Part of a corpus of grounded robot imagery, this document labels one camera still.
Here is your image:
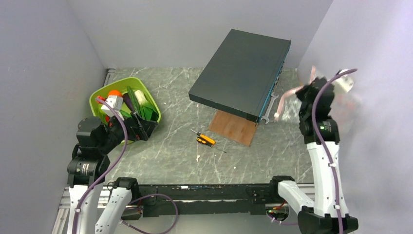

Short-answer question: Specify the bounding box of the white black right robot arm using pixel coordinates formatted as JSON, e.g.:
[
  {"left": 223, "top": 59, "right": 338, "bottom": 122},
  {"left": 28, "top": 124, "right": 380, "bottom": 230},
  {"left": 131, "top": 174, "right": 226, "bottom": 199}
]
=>
[{"left": 268, "top": 78, "right": 359, "bottom": 234}]

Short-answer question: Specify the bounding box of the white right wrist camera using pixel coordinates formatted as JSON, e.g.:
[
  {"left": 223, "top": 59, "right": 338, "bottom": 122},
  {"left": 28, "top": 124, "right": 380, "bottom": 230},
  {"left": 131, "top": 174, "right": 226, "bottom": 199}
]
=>
[{"left": 332, "top": 75, "right": 355, "bottom": 94}]

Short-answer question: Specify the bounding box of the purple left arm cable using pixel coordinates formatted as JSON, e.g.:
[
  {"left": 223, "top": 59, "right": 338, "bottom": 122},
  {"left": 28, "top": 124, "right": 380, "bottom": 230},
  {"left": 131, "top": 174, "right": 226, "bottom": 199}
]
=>
[{"left": 71, "top": 98, "right": 129, "bottom": 234}]

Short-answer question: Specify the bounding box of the clear pink zip top bag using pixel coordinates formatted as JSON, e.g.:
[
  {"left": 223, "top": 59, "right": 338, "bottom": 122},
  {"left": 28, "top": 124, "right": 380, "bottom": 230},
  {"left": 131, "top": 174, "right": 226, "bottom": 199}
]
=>
[{"left": 274, "top": 66, "right": 317, "bottom": 123}]

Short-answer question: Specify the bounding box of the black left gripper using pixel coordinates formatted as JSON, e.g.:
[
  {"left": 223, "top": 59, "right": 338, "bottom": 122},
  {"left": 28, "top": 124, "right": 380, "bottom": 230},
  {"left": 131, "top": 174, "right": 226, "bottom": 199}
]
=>
[{"left": 98, "top": 109, "right": 157, "bottom": 153}]

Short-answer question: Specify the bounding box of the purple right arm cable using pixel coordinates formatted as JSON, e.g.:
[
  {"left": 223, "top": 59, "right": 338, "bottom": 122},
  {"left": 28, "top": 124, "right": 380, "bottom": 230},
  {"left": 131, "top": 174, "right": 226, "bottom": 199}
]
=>
[{"left": 266, "top": 68, "right": 358, "bottom": 234}]

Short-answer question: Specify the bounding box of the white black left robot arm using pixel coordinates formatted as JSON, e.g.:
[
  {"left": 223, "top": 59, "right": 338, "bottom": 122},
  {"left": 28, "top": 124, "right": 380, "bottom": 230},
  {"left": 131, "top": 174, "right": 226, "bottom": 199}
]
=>
[{"left": 67, "top": 112, "right": 158, "bottom": 234}]

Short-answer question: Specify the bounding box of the green toy cucumber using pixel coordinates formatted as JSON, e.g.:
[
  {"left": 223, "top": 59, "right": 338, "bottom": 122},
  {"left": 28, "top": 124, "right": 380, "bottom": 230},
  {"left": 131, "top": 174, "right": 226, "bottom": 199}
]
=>
[{"left": 127, "top": 86, "right": 141, "bottom": 115}]

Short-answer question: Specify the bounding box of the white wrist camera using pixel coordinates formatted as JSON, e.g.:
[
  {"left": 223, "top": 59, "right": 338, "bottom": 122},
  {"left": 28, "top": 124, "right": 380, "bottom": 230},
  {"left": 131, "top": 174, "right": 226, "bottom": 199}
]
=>
[
  {"left": 100, "top": 95, "right": 123, "bottom": 118},
  {"left": 332, "top": 75, "right": 355, "bottom": 94}
]

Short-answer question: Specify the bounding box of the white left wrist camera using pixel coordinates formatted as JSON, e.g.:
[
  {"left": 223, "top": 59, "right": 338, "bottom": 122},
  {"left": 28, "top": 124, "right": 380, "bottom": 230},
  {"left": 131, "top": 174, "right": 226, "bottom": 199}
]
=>
[{"left": 100, "top": 95, "right": 123, "bottom": 118}]

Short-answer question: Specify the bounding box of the purple toy eggplant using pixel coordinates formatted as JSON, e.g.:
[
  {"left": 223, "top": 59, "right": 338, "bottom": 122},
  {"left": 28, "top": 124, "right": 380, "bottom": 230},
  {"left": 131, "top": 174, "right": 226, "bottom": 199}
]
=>
[{"left": 123, "top": 93, "right": 135, "bottom": 113}]

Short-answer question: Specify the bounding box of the orange toy fruit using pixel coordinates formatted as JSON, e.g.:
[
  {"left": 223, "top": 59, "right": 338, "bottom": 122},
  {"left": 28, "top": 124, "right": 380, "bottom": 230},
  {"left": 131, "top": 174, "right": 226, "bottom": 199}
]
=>
[{"left": 108, "top": 90, "right": 123, "bottom": 97}]

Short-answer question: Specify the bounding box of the lime green plastic basket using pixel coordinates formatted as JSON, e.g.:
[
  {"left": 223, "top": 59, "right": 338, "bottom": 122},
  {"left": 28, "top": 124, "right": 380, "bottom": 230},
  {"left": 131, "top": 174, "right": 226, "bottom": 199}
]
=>
[{"left": 89, "top": 77, "right": 161, "bottom": 142}]

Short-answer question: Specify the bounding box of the dark rack server box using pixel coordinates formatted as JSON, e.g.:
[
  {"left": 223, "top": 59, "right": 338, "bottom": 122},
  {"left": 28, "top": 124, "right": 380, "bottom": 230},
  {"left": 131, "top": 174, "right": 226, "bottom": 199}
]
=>
[{"left": 188, "top": 29, "right": 291, "bottom": 123}]

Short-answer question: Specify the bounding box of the aluminium frame rail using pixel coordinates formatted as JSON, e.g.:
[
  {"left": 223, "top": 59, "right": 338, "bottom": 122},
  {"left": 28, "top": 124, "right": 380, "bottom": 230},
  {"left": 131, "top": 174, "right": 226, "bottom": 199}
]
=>
[{"left": 51, "top": 186, "right": 110, "bottom": 234}]

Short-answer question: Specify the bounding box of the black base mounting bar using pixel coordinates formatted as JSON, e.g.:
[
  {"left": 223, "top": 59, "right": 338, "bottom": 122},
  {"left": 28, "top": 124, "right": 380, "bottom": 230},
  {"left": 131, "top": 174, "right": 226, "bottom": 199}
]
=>
[{"left": 131, "top": 183, "right": 284, "bottom": 217}]

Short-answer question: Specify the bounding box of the orange black screwdriver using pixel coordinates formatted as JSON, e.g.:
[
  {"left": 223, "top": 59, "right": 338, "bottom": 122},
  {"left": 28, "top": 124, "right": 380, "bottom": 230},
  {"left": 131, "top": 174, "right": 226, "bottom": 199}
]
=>
[{"left": 191, "top": 129, "right": 226, "bottom": 153}]

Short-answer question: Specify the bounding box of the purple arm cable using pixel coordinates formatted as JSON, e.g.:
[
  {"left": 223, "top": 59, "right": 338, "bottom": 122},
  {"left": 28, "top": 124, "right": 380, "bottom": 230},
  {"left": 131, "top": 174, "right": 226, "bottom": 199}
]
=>
[
  {"left": 266, "top": 68, "right": 358, "bottom": 234},
  {"left": 71, "top": 98, "right": 129, "bottom": 234}
]

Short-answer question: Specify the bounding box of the white green toy bok choy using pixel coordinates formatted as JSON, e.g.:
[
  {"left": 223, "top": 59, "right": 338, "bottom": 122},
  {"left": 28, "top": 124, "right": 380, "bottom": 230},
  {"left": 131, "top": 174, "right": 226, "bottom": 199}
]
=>
[{"left": 134, "top": 90, "right": 159, "bottom": 121}]

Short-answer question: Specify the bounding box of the brown wooden board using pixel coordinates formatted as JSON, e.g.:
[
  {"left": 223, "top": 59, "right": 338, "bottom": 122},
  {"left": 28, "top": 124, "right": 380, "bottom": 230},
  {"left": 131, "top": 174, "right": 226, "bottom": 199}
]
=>
[{"left": 208, "top": 110, "right": 258, "bottom": 146}]

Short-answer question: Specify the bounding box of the silver open end wrench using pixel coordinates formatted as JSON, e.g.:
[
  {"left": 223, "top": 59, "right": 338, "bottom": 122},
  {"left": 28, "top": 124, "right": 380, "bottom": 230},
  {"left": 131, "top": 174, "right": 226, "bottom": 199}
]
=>
[{"left": 260, "top": 92, "right": 279, "bottom": 124}]

